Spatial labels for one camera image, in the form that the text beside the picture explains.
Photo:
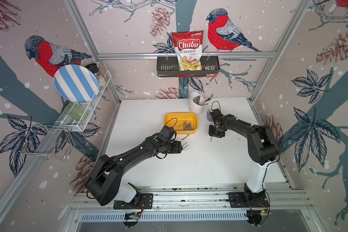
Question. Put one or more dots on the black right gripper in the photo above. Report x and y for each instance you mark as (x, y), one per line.
(210, 134)

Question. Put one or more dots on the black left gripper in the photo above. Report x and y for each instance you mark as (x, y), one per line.
(178, 147)

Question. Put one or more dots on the steel nail pile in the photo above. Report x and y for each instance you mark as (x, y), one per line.
(184, 143)

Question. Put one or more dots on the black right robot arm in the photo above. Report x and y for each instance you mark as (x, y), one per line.
(261, 145)

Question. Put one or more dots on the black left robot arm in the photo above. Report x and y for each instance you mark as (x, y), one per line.
(104, 181)

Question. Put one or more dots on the yellow plastic storage box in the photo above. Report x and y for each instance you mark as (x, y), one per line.
(173, 120)

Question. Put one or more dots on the purple mug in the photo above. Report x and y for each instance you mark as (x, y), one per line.
(209, 117)

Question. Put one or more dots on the white cutlery holder cup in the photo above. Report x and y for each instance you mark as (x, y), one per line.
(196, 104)

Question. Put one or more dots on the metal fork in cup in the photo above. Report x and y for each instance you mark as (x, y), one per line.
(208, 99)

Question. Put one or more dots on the red Chuba chips bag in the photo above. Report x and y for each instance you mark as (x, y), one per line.
(188, 47)

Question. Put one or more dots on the green glass bowl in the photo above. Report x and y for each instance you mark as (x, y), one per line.
(75, 111)

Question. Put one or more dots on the dark lid spice jar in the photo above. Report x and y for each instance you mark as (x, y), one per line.
(94, 69)

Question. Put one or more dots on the blue white striped plate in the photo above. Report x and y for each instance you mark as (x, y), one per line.
(76, 83)

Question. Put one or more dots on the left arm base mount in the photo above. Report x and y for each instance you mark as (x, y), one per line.
(141, 200)

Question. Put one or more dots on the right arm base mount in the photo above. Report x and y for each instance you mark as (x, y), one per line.
(248, 200)

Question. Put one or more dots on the black wall basket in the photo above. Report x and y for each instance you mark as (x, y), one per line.
(169, 67)

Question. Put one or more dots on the clear wire dish rack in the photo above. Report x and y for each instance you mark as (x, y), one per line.
(69, 127)

